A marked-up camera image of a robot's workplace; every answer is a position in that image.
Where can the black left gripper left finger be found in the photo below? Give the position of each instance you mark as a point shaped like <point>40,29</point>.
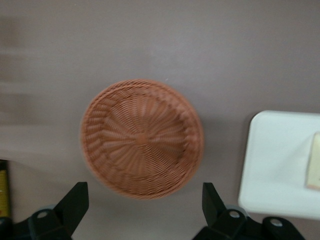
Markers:
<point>67,212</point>

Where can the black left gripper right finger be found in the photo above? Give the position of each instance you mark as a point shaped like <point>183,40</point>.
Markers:
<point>220,217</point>

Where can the triangle sandwich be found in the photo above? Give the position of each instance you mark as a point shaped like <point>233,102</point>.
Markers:
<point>314,162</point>

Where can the cream rectangular tray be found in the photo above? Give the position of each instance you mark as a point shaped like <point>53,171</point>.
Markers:
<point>275,162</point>

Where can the round brown wicker basket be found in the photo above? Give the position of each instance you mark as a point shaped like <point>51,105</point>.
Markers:
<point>140,137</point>

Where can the black food warmer yellow panel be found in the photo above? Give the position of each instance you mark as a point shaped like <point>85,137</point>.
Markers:
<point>3,190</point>

